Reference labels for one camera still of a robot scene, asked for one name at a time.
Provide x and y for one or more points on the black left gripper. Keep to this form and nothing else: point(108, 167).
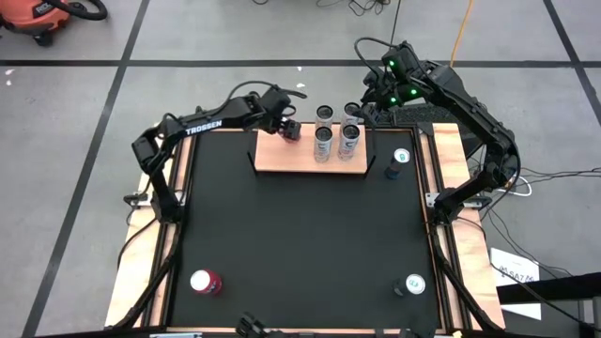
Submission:
point(274, 108)

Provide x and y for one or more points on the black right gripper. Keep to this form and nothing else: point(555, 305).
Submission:
point(380, 91)

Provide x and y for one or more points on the dark blue beverage can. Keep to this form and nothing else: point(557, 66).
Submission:
point(399, 159)
point(415, 284)

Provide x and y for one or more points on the red beverage can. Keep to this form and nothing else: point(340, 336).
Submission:
point(205, 281)

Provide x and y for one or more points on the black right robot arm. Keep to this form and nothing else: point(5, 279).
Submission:
point(469, 112)

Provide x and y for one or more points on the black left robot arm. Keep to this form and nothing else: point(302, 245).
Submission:
point(202, 127)

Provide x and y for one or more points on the wooden tray board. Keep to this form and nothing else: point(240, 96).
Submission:
point(286, 157)

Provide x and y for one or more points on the black computer tower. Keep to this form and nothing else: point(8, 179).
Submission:
point(418, 115)

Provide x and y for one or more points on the black table mat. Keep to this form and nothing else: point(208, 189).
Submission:
point(305, 258)

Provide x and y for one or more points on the white paper sign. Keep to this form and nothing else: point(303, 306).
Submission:
point(514, 267)

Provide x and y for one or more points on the black metal beam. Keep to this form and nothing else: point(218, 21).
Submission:
point(554, 287)

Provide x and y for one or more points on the orange shop vacuum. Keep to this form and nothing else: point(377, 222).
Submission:
point(33, 16)

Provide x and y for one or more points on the black aluminium table frame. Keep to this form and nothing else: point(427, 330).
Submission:
point(155, 288)

